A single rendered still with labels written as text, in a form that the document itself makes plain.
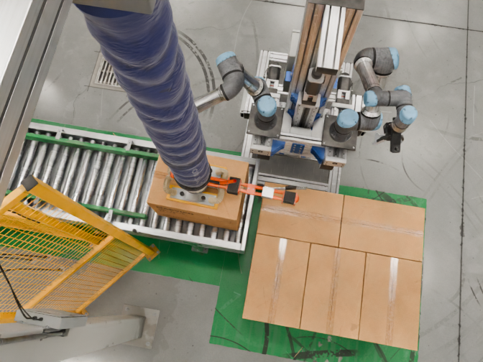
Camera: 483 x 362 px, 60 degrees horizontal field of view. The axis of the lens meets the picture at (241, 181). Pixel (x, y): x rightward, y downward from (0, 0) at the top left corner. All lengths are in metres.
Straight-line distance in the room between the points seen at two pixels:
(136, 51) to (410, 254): 2.54
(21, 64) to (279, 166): 2.99
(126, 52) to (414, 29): 3.83
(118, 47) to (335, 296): 2.36
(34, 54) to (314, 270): 2.59
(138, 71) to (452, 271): 3.24
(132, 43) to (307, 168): 2.59
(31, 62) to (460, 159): 3.87
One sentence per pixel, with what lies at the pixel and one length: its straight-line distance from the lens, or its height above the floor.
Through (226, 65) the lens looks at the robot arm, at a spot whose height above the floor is 1.64.
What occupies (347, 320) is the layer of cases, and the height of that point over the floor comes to 0.54.
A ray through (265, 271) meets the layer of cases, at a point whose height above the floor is 0.54.
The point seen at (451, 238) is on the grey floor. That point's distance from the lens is 4.02.
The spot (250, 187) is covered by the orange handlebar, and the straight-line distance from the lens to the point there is 2.58.
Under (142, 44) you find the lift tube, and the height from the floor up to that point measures 2.61.
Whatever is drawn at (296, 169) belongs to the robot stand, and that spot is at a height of 0.21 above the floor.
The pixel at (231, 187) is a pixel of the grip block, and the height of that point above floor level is 1.10.
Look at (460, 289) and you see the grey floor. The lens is 3.99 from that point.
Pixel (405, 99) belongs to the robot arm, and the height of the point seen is 1.80.
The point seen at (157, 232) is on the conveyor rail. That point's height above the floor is 0.59.
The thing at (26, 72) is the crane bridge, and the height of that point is 3.01.
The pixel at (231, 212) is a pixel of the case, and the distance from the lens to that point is 2.70.
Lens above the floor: 3.58
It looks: 73 degrees down
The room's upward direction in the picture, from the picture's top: 2 degrees counter-clockwise
